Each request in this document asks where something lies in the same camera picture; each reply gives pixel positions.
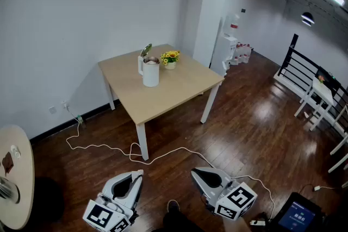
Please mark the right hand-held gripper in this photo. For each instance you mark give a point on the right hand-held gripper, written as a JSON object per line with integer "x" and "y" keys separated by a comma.
{"x": 236, "y": 201}

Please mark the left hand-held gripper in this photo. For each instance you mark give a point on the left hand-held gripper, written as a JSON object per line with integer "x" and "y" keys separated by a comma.
{"x": 104, "y": 214}

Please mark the white electric kettle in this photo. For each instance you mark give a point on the white electric kettle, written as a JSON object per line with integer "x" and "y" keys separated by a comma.
{"x": 150, "y": 73}

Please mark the person's right forearm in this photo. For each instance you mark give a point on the person's right forearm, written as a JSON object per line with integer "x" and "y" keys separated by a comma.
{"x": 235, "y": 225}

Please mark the person's shoe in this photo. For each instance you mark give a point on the person's shoe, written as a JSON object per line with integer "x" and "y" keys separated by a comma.
{"x": 173, "y": 206}

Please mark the person's dark clothing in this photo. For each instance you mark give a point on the person's dark clothing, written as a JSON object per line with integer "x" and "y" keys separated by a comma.
{"x": 179, "y": 222}

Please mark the white power strip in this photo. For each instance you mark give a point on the white power strip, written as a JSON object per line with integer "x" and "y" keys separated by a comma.
{"x": 257, "y": 222}

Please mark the black round stool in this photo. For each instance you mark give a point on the black round stool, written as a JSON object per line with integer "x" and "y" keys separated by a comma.
{"x": 47, "y": 198}

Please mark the black tablet with blue screen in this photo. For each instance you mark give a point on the black tablet with blue screen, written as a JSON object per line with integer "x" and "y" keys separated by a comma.
{"x": 297, "y": 216}

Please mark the square wooden table white legs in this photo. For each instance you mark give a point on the square wooden table white legs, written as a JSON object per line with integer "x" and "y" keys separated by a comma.
{"x": 163, "y": 92}

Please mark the round beige table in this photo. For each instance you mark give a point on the round beige table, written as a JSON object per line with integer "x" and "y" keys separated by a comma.
{"x": 19, "y": 193}

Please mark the small white cup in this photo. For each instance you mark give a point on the small white cup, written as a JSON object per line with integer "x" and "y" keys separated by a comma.
{"x": 15, "y": 151}

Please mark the round metal dish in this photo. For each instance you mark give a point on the round metal dish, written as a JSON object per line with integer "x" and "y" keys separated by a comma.
{"x": 9, "y": 191}

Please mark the white water dispenser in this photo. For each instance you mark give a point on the white water dispenser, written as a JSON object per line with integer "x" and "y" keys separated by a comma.
{"x": 223, "y": 54}

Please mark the sunflowers in white pot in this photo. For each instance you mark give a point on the sunflowers in white pot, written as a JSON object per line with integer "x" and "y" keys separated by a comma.
{"x": 170, "y": 58}

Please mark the row of clear water jugs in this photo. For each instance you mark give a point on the row of clear water jugs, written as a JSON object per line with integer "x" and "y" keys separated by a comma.
{"x": 242, "y": 54}

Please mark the small white side table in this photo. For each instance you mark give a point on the small white side table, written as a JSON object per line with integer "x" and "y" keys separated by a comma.
{"x": 322, "y": 91}

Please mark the black metal railing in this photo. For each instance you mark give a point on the black metal railing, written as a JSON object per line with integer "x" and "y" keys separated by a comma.
{"x": 301, "y": 68}

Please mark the small potted flower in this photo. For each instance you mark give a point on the small potted flower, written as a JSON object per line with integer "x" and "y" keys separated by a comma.
{"x": 321, "y": 79}

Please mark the clear water dispenser bottle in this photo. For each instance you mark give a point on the clear water dispenser bottle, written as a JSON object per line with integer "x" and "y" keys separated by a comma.
{"x": 233, "y": 23}

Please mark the round pendant lamp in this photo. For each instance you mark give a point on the round pendant lamp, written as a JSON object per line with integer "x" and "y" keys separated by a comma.
{"x": 307, "y": 19}

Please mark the white wall socket with plug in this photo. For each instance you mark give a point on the white wall socket with plug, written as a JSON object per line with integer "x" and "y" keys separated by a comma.
{"x": 65, "y": 105}

